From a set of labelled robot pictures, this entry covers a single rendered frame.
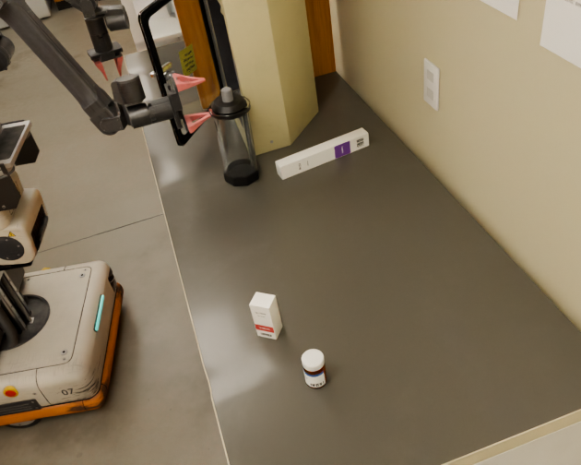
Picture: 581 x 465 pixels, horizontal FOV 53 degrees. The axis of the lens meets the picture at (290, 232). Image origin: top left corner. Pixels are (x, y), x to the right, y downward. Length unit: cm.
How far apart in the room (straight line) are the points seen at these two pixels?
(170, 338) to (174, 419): 40
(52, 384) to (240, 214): 107
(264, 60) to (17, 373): 143
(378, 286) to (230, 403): 40
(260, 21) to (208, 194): 47
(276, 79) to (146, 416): 137
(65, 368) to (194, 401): 49
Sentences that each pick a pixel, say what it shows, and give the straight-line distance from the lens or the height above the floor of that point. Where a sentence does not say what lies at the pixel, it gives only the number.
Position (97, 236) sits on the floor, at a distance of 325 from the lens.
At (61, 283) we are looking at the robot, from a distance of 261.
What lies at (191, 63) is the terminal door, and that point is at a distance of 180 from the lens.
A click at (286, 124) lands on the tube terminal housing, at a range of 172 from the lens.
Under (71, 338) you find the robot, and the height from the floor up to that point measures 28.
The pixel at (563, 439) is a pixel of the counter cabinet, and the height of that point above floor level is 86.
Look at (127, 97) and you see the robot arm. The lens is 150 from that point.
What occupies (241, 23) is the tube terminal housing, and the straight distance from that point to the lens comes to 157.
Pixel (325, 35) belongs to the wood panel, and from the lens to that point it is 208.
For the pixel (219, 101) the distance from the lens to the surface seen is 154.
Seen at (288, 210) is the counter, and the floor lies 94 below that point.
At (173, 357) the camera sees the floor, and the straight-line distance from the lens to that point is 251.
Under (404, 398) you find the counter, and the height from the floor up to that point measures 94.
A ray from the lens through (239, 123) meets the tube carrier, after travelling 153.
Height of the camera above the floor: 188
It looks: 41 degrees down
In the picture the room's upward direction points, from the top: 11 degrees counter-clockwise
